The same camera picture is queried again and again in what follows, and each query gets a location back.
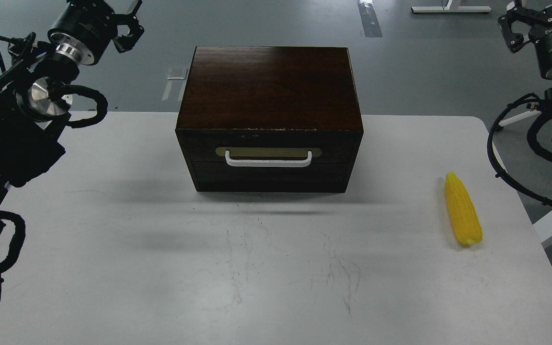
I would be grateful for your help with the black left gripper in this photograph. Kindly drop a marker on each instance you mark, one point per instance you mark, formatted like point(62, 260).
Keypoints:
point(90, 25)

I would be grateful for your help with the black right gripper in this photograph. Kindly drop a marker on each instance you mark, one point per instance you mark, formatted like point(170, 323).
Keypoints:
point(540, 34)

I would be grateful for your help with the wooden drawer with white handle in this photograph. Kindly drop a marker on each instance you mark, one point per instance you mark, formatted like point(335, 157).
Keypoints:
point(317, 177)

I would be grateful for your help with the yellow corn cob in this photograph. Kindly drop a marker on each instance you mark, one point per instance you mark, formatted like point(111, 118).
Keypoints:
point(463, 217)

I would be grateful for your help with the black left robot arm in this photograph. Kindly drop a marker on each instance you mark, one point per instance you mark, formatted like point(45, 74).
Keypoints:
point(38, 97)

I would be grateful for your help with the dark wooden drawer box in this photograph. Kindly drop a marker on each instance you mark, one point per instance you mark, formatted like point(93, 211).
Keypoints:
point(270, 106)

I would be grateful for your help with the white desk leg base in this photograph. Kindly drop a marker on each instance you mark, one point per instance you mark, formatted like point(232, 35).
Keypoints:
point(451, 6)

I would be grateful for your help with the white floor tape marker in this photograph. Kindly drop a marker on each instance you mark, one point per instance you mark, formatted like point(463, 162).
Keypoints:
point(175, 77)

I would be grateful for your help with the white office chair base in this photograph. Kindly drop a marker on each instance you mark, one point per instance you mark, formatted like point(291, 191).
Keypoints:
point(533, 109)

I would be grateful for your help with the grey floor tape strip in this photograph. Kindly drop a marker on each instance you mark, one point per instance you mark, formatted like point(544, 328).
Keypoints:
point(369, 19)

